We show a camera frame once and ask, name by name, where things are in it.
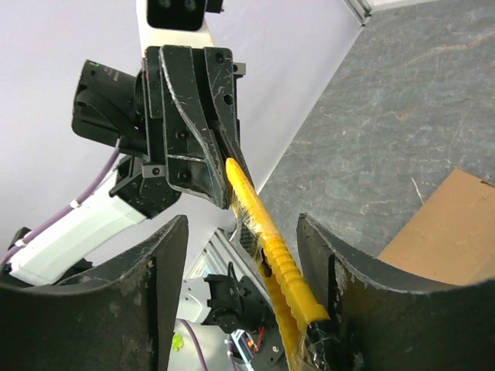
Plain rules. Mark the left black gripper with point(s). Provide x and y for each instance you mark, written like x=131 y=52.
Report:
x=191 y=123

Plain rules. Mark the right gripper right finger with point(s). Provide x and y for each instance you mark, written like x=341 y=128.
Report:
x=383 y=318

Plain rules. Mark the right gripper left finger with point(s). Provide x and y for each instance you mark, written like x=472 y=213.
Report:
x=119 y=315

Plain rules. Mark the yellow utility knife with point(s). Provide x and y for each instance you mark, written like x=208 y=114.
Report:
x=303 y=323

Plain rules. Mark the brown cardboard express box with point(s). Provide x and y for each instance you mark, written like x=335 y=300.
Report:
x=451 y=237

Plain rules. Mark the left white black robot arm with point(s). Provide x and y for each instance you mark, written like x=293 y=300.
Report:
x=108 y=107

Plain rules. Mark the left aluminium frame post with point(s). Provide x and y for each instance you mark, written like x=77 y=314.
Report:
x=361 y=9

